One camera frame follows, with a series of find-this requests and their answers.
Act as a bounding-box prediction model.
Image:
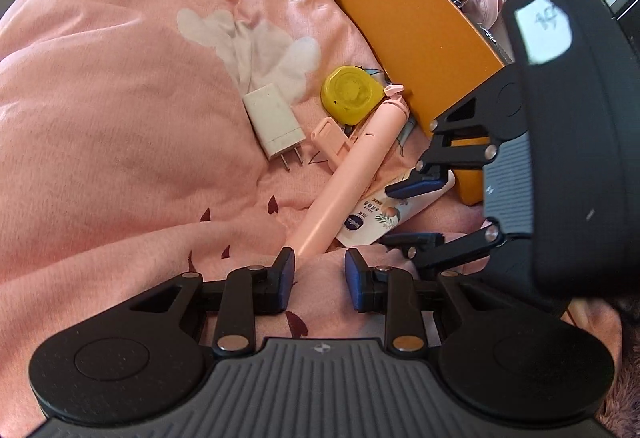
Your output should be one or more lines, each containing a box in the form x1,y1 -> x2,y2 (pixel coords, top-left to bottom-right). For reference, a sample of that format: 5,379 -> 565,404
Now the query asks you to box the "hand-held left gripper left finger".
122,248 -> 297,353

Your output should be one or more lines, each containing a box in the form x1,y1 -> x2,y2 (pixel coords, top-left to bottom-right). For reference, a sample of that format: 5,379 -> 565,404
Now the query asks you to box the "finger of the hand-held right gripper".
385,96 -> 501,200
382,224 -> 503,270

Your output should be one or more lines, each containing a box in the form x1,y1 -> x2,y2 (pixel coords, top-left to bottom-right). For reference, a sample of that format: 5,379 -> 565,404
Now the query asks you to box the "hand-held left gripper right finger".
344,248 -> 516,353

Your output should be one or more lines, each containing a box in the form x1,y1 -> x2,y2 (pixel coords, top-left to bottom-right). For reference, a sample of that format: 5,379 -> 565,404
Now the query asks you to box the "white hand cream tube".
335,168 -> 457,249

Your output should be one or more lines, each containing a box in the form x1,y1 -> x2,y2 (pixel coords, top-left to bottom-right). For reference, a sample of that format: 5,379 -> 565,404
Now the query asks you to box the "pink selfie stick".
287,83 -> 412,259

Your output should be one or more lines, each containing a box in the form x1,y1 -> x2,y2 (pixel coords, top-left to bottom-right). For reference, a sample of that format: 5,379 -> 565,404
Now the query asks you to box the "orange cardboard box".
327,0 -> 531,206

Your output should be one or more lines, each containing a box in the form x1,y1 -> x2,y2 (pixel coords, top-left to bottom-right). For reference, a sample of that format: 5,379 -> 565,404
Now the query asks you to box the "yellow tape measure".
320,65 -> 389,125

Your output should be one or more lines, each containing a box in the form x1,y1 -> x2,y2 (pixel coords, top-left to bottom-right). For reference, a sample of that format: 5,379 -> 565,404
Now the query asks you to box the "white charger plug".
242,83 -> 306,170

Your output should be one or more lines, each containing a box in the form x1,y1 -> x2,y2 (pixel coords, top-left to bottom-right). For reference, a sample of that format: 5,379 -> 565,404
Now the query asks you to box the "pink printed blanket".
0,0 -> 640,438

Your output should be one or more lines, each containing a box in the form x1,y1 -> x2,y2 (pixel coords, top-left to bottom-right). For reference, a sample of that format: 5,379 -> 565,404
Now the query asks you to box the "mauve fuzzy blanket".
565,293 -> 640,438

